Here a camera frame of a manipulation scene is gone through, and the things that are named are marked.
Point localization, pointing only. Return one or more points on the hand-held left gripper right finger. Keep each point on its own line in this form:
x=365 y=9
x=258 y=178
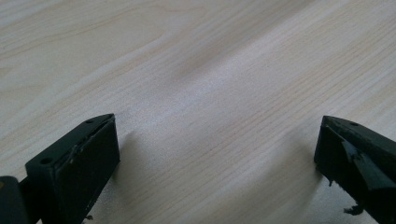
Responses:
x=358 y=158

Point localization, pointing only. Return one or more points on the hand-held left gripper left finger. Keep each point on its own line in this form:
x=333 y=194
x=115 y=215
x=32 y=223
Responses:
x=74 y=174

